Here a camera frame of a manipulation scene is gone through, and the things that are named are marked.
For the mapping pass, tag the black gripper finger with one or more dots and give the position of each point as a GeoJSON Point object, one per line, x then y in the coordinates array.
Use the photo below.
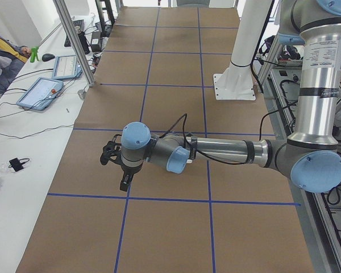
{"type": "Point", "coordinates": [124, 183]}
{"type": "Point", "coordinates": [129, 180]}

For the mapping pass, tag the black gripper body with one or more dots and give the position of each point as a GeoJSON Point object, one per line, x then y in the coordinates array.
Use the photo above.
{"type": "Point", "coordinates": [129, 169]}

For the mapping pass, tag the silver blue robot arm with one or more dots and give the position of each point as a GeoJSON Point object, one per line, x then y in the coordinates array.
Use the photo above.
{"type": "Point", "coordinates": [198, 135]}

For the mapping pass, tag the small black clip device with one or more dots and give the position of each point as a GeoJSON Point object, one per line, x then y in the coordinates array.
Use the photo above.
{"type": "Point", "coordinates": [18, 164]}

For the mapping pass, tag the near blue teach pendant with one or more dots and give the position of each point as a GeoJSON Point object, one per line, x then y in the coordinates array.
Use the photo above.
{"type": "Point", "coordinates": [40, 94]}

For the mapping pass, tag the blue teach pendant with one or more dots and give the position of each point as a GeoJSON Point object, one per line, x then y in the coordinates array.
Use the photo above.
{"type": "Point", "coordinates": [40, 94]}
{"type": "Point", "coordinates": [66, 68]}

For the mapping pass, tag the far blue teach pendant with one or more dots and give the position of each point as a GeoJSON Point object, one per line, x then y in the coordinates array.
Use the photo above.
{"type": "Point", "coordinates": [66, 68]}

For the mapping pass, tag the black power brick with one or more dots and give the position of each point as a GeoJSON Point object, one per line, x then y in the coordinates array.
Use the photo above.
{"type": "Point", "coordinates": [96, 41]}

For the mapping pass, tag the black computer mouse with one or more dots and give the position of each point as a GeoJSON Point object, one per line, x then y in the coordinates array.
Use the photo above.
{"type": "Point", "coordinates": [47, 57]}

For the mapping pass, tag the green spray bottle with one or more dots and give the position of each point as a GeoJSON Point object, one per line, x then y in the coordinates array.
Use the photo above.
{"type": "Point", "coordinates": [34, 54]}

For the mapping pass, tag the person seated at table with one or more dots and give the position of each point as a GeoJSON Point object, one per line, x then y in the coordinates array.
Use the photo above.
{"type": "Point", "coordinates": [12, 59]}

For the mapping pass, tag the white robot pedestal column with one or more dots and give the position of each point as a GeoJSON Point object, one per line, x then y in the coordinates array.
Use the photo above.
{"type": "Point", "coordinates": [236, 83]}

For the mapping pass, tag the aluminium frame post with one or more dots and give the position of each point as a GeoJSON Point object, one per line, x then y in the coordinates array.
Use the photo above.
{"type": "Point", "coordinates": [68, 26]}

